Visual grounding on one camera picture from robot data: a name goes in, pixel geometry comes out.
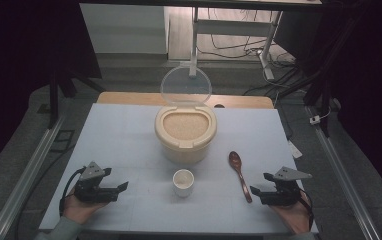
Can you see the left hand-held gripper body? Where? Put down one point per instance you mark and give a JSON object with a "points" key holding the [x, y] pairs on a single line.
{"points": [[92, 191]]}

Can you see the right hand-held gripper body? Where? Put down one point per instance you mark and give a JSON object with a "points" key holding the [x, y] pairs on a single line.
{"points": [[284, 196]]}

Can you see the brown wooden spoon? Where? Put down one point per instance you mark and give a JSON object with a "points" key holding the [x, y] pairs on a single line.
{"points": [[235, 161]]}

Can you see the white cup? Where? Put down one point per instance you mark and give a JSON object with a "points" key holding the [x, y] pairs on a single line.
{"points": [[183, 190]]}

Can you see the beige rice container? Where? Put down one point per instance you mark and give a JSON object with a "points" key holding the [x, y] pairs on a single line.
{"points": [[185, 151]]}

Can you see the person's left hand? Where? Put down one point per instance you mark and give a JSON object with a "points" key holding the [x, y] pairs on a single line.
{"points": [[77, 210]]}

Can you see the person's right hand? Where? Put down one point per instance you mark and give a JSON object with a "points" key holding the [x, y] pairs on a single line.
{"points": [[297, 216]]}

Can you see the pale blue table mat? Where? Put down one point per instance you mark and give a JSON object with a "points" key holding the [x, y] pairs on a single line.
{"points": [[122, 140]]}

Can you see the white paper tag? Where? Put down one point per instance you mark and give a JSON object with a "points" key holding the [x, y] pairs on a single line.
{"points": [[295, 150]]}

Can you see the wooden table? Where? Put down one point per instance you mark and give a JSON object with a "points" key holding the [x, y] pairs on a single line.
{"points": [[129, 98]]}

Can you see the uncooked rice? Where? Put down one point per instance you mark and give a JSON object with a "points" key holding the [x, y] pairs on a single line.
{"points": [[185, 126]]}

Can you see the black stand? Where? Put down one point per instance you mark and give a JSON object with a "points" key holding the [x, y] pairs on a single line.
{"points": [[324, 96], [54, 96]]}

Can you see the clear plastic container lid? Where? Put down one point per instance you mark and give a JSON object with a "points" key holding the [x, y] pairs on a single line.
{"points": [[185, 81]]}

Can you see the black curtain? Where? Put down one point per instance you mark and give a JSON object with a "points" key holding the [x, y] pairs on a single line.
{"points": [[372, 83], [19, 66]]}

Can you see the black floor bracket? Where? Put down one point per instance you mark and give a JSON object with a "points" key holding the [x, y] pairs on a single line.
{"points": [[62, 140]]}

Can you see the metal rail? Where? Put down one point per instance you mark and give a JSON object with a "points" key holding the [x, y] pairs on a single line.
{"points": [[29, 173], [342, 176]]}

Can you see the white desk frame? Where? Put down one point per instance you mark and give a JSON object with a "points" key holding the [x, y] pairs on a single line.
{"points": [[232, 27]]}

